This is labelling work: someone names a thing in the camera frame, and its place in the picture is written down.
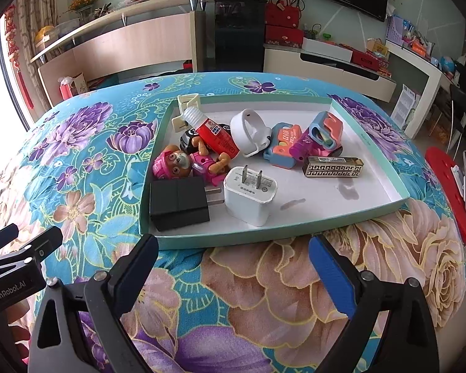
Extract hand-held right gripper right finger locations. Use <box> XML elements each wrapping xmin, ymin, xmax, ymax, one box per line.
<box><xmin>308</xmin><ymin>234</ymin><xmax>439</xmax><ymax>373</ymax></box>

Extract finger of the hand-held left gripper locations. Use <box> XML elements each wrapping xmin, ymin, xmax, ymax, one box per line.
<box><xmin>0</xmin><ymin>223</ymin><xmax>20</xmax><ymax>260</ymax></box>
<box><xmin>21</xmin><ymin>226</ymin><xmax>64</xmax><ymax>265</ymax></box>

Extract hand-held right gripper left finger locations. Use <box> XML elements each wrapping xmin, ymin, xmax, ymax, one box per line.
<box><xmin>27</xmin><ymin>234</ymin><xmax>159</xmax><ymax>373</ymax></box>

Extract shallow teal cardboard box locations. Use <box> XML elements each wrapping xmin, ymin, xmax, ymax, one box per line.
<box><xmin>139</xmin><ymin>94</ymin><xmax>411</xmax><ymax>250</ymax></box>

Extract black plug charger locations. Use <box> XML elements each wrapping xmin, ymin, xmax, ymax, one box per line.
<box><xmin>149</xmin><ymin>176</ymin><xmax>223</xmax><ymax>233</ymax></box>

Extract gold patterned lighter box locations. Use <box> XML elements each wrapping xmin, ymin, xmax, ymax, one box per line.
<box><xmin>302</xmin><ymin>155</ymin><xmax>365</xmax><ymax>178</ymax></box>

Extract pink pup toy figure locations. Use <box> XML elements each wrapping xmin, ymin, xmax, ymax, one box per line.
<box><xmin>152</xmin><ymin>144</ymin><xmax>234</xmax><ymax>186</ymax></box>

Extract white plug charger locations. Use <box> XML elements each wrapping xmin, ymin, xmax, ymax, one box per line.
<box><xmin>223</xmin><ymin>165</ymin><xmax>279</xmax><ymax>228</ymax></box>

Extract blue orange toy knife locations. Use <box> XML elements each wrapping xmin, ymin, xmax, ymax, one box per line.
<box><xmin>263</xmin><ymin>123</ymin><xmax>306</xmax><ymax>170</ymax></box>

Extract black toy car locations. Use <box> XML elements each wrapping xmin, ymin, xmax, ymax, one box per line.
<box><xmin>178</xmin><ymin>123</ymin><xmax>234</xmax><ymax>154</ymax></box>

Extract purple orange toy gun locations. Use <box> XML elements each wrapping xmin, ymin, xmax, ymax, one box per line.
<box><xmin>289</xmin><ymin>111</ymin><xmax>345</xmax><ymax>160</ymax></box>

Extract red glue tube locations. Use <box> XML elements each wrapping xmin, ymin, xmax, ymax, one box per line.
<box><xmin>182</xmin><ymin>107</ymin><xmax>242</xmax><ymax>159</ymax></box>

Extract white wrist band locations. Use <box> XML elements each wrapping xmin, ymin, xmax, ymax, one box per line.
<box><xmin>230</xmin><ymin>108</ymin><xmax>275</xmax><ymax>158</ymax></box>

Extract cream plastic clip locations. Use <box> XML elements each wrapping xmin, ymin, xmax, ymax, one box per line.
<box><xmin>171</xmin><ymin>93</ymin><xmax>201</xmax><ymax>133</ymax></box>

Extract floral blue blanket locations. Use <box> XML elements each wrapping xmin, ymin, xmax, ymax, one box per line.
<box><xmin>0</xmin><ymin>70</ymin><xmax>466</xmax><ymax>373</ymax></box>

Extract red round stool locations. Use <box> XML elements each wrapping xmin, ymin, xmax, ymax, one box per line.
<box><xmin>425</xmin><ymin>146</ymin><xmax>466</xmax><ymax>249</ymax></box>

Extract red tissue box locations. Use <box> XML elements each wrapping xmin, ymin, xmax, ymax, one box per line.
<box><xmin>58</xmin><ymin>71</ymin><xmax>89</xmax><ymax>101</ymax></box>

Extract red hanging ornament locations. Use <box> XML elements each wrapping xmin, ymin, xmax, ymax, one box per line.
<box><xmin>3</xmin><ymin>4</ymin><xmax>36</xmax><ymax>110</ymax></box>

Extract white paper calendar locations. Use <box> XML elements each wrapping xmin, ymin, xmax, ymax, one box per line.
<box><xmin>390</xmin><ymin>84</ymin><xmax>418</xmax><ymax>130</ymax></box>

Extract yellow container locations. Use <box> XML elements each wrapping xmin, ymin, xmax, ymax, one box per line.
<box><xmin>34</xmin><ymin>26</ymin><xmax>55</xmax><ymax>46</ymax></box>

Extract low white television cabinet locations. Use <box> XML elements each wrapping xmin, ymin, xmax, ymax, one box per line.
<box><xmin>263</xmin><ymin>43</ymin><xmax>398</xmax><ymax>102</ymax></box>

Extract tall white side desk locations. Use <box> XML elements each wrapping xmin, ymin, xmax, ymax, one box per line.
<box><xmin>384</xmin><ymin>38</ymin><xmax>458</xmax><ymax>139</ymax></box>

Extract wooden partition counter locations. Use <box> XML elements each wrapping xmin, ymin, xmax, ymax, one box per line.
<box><xmin>30</xmin><ymin>0</ymin><xmax>217</xmax><ymax>108</ymax></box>

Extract patterned curtain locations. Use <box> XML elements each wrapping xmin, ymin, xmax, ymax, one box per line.
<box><xmin>15</xmin><ymin>0</ymin><xmax>63</xmax><ymax>98</ymax></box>

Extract white flat box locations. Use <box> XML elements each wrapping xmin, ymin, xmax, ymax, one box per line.
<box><xmin>302</xmin><ymin>38</ymin><xmax>354</xmax><ymax>63</ymax></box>

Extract yellow flower bouquet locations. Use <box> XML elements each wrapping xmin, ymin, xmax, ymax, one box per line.
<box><xmin>64</xmin><ymin>0</ymin><xmax>109</xmax><ymax>21</ymax></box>

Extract black water dispenser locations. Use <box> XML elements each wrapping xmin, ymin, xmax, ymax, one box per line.
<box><xmin>213</xmin><ymin>0</ymin><xmax>267</xmax><ymax>73</ymax></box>

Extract red handbags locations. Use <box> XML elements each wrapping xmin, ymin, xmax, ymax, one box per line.
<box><xmin>263</xmin><ymin>0</ymin><xmax>306</xmax><ymax>50</ymax></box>

